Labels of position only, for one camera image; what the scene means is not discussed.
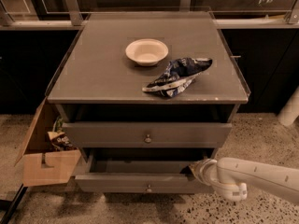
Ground snack packets in box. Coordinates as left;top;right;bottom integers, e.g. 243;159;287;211
48;116;75;151

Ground grey drawer cabinet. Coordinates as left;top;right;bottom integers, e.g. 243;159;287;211
45;10;251;194

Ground blue crumpled chip bag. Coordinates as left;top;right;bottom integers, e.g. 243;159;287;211
142;57;213;98

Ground black bar on floor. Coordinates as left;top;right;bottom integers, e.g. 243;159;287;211
0;184;27;224

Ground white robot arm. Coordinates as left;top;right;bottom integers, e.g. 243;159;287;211
190;158;299;205

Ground grey top drawer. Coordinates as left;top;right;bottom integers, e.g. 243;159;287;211
63;122;232;148

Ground white bowl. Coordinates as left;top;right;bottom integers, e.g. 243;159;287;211
125;38;168;66

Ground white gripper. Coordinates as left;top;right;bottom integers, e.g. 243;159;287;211
189;159;217;186

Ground grey drawer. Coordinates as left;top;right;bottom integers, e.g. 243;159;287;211
74;148;216;194
63;122;232;148

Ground white cylinder post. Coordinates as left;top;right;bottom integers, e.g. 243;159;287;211
278;87;299;126

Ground metal window frame rail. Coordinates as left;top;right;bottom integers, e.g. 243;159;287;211
0;0;299;29

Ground cardboard box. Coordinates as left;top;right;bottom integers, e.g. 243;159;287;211
15;99;81;187

